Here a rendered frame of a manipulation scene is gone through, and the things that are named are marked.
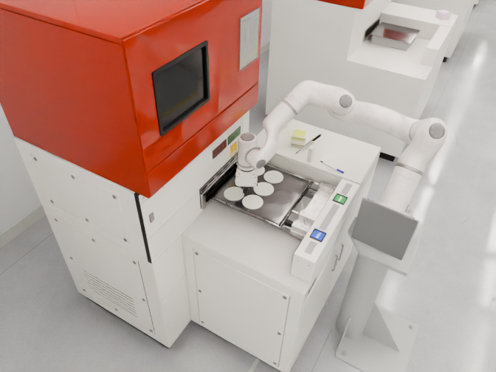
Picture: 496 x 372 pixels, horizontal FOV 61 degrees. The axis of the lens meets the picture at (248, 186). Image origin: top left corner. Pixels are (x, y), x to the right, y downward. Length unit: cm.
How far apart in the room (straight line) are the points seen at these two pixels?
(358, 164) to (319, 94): 52
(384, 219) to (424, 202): 177
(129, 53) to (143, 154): 35
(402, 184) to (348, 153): 46
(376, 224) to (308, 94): 63
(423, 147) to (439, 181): 201
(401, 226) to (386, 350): 101
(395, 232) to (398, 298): 107
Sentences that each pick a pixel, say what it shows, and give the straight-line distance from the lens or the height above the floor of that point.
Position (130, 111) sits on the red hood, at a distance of 134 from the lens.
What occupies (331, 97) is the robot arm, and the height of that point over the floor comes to 141.
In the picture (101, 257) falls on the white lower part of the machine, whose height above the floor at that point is 64.
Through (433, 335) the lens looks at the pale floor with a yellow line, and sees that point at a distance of 285.
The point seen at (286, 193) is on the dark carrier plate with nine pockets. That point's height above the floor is 90.
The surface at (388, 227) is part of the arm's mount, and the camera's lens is 189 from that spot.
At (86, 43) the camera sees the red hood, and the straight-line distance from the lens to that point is 135.
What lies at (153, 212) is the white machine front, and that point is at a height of 109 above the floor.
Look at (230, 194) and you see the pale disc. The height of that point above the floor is 90.
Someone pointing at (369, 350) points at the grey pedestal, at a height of 1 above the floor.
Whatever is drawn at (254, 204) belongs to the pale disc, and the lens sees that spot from 197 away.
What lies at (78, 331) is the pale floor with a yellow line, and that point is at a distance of 276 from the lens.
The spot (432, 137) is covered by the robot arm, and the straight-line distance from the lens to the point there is 187.
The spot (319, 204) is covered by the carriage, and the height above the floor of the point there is 88.
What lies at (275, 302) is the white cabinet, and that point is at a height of 67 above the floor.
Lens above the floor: 227
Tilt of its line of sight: 42 degrees down
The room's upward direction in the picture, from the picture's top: 2 degrees clockwise
